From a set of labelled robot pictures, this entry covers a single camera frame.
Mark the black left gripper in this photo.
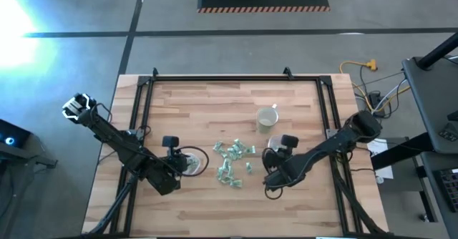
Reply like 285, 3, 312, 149
167, 147, 196, 177

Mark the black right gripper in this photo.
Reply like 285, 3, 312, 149
271, 140, 300, 168

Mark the tall clear plastic bin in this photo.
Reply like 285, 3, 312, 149
180, 152, 203, 177

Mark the low clear plastic bin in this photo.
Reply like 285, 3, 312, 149
267, 134, 287, 152

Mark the green cup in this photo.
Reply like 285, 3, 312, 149
255, 103, 281, 135

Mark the white paper sheet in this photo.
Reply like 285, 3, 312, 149
366, 138, 394, 181

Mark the black power strip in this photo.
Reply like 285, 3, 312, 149
368, 91, 386, 118

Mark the black equipment cart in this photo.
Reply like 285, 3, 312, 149
370, 31, 458, 239

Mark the black keyboard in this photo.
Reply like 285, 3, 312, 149
433, 167, 458, 213

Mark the black device with blue light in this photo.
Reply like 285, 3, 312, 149
0, 119, 58, 170

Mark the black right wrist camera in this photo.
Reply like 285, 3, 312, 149
281, 134, 299, 149

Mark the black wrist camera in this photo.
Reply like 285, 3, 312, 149
281, 134, 299, 149
162, 135, 180, 149

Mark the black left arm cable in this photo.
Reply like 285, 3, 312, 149
177, 145, 210, 177

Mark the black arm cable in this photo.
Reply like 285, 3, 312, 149
177, 145, 210, 177
261, 147, 284, 200

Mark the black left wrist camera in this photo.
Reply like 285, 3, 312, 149
162, 135, 180, 149

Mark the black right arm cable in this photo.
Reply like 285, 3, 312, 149
261, 147, 284, 200

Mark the black aluminium rig frame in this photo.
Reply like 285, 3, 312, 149
82, 67, 389, 238

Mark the yellow extension cord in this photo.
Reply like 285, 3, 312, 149
338, 59, 412, 114

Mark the grey power cable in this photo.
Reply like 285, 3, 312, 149
375, 78, 409, 108

